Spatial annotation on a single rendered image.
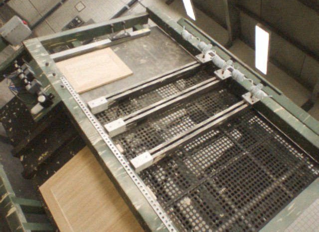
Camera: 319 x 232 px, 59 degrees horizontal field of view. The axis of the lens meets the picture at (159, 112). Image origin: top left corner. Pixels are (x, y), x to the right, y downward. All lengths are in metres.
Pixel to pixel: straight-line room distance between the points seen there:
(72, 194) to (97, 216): 0.25
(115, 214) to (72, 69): 1.13
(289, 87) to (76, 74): 5.81
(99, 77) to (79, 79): 0.15
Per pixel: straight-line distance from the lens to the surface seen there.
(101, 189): 1.96
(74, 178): 2.09
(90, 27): 2.73
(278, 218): 1.79
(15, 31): 2.41
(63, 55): 2.42
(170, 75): 2.24
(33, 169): 2.27
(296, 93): 7.28
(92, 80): 2.21
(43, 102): 2.02
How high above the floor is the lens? 1.20
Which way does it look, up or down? 1 degrees up
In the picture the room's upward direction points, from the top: 48 degrees clockwise
